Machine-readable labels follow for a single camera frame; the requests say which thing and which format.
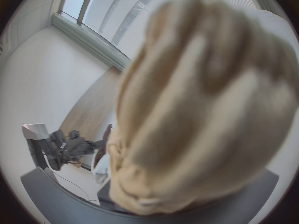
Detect window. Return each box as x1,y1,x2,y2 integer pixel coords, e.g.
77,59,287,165
62,0,260,47

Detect grey-green curtain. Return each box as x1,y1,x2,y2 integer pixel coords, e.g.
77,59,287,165
51,13,132,72

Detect tan shorts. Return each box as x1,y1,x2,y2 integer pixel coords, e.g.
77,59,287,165
106,0,298,217

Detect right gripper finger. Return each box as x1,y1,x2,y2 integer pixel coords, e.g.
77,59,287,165
97,179,115,210

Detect brown garment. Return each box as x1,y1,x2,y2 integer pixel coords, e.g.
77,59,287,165
95,124,113,166

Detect black cable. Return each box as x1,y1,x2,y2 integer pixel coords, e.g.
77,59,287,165
56,171,99,204

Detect pale blue garment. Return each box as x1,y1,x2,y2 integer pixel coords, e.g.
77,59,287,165
92,153,111,184

